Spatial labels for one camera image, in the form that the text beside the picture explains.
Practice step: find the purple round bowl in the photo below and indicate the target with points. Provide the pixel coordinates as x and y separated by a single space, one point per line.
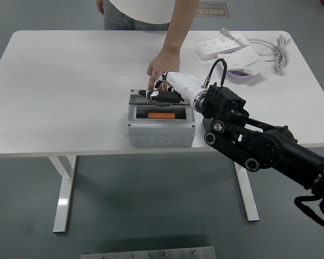
240 76

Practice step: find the orange cylindrical battery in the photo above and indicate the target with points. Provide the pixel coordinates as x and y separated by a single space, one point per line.
162 116

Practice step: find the grey metal plate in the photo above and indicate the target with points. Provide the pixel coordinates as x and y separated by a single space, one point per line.
148 253

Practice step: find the white table leg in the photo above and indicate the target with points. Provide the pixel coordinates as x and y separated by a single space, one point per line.
63 189
249 199

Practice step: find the brown floor sign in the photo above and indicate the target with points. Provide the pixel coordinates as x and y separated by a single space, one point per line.
213 10

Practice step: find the person's right hand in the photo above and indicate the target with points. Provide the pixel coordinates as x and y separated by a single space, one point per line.
100 6

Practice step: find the person's left hand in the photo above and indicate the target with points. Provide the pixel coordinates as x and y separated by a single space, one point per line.
164 63

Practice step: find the grey plastic electrical box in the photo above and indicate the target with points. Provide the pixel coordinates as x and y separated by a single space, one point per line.
162 135

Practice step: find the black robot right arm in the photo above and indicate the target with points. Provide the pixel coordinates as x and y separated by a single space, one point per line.
259 145

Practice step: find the person's left forearm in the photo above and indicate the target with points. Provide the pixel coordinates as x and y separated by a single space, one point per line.
182 24

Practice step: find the person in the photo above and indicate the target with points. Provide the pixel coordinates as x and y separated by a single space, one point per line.
137 10

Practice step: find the white square socket panel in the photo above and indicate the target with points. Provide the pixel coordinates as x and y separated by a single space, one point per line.
256 68
240 60

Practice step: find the transparent hinged box lid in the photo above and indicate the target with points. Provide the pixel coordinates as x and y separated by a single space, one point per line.
140 99

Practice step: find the white long power strip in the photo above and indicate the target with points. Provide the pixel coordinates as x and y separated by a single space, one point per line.
213 47

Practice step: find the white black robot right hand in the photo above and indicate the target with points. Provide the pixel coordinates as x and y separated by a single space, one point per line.
183 83

